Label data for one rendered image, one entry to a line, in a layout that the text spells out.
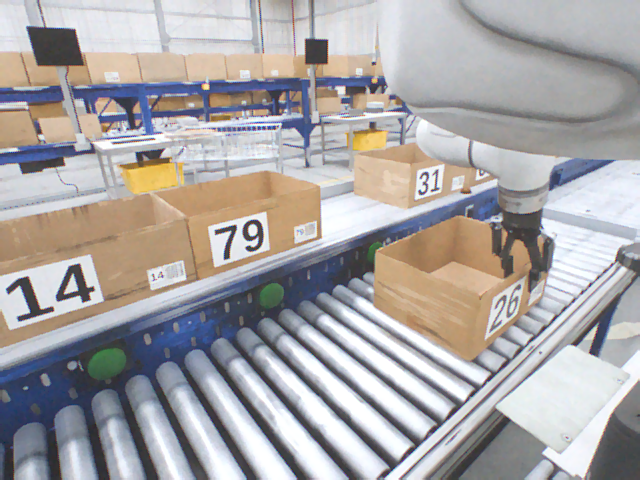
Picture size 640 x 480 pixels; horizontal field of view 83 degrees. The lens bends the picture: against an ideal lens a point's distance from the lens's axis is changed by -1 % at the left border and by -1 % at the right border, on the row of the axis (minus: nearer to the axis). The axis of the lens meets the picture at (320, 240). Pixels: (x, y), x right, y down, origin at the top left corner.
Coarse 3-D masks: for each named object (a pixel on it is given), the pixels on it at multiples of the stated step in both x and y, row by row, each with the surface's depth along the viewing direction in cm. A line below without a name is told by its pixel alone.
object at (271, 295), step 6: (264, 288) 94; (270, 288) 94; (276, 288) 95; (282, 288) 97; (264, 294) 93; (270, 294) 94; (276, 294) 96; (282, 294) 97; (264, 300) 94; (270, 300) 95; (276, 300) 96; (264, 306) 95; (270, 306) 96
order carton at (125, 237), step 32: (0, 224) 85; (32, 224) 88; (64, 224) 93; (96, 224) 97; (128, 224) 102; (160, 224) 79; (0, 256) 86; (32, 256) 66; (64, 256) 70; (96, 256) 73; (128, 256) 77; (160, 256) 81; (192, 256) 86; (128, 288) 79; (160, 288) 84; (0, 320) 66; (64, 320) 73
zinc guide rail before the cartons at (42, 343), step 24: (480, 192) 151; (408, 216) 125; (336, 240) 108; (264, 264) 95; (192, 288) 85; (216, 288) 86; (120, 312) 77; (144, 312) 77; (48, 336) 70; (72, 336) 70; (0, 360) 64
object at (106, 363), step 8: (96, 352) 72; (104, 352) 72; (112, 352) 73; (120, 352) 75; (96, 360) 72; (104, 360) 73; (112, 360) 74; (120, 360) 75; (88, 368) 72; (96, 368) 72; (104, 368) 73; (112, 368) 74; (120, 368) 75; (96, 376) 73; (104, 376) 74; (112, 376) 75
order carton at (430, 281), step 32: (448, 224) 113; (480, 224) 111; (384, 256) 91; (416, 256) 107; (448, 256) 119; (480, 256) 114; (384, 288) 95; (416, 288) 86; (448, 288) 78; (480, 288) 105; (544, 288) 100; (416, 320) 89; (448, 320) 81; (480, 320) 76; (512, 320) 90; (480, 352) 82
